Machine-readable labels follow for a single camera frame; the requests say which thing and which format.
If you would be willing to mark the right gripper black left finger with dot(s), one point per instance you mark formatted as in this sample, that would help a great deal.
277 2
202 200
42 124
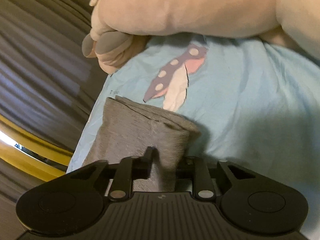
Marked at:
75 201

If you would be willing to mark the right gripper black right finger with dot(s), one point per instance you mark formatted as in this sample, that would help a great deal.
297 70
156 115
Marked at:
247 200

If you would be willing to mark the grey sweatpants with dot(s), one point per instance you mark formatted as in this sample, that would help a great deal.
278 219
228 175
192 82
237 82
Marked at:
127 130

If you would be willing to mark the yellow curtain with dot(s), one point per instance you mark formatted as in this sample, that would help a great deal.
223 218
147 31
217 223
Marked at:
31 154

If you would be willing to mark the light blue bed sheet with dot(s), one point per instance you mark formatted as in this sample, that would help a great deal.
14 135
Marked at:
256 104

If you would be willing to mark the grey curtain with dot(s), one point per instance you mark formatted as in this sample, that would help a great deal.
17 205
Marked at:
48 87

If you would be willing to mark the pink plush toy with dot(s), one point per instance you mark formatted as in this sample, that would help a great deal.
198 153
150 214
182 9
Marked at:
120 28

